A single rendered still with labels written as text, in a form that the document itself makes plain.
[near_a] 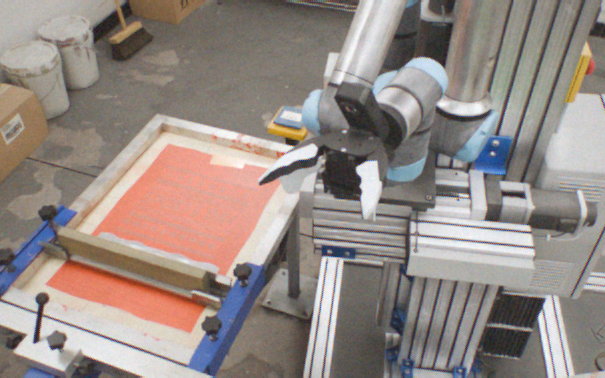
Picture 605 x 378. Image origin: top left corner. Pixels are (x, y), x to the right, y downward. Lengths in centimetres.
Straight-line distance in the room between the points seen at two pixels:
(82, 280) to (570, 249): 127
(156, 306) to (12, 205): 198
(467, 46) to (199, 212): 93
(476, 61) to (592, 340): 163
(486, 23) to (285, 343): 178
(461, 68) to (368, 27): 22
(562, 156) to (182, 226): 100
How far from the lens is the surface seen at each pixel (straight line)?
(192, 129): 199
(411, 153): 97
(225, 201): 177
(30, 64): 380
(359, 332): 238
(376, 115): 78
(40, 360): 139
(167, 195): 181
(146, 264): 152
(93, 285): 164
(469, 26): 112
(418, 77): 92
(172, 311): 154
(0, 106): 362
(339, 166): 80
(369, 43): 102
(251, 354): 257
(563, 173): 158
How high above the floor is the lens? 218
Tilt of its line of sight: 43 degrees down
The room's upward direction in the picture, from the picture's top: straight up
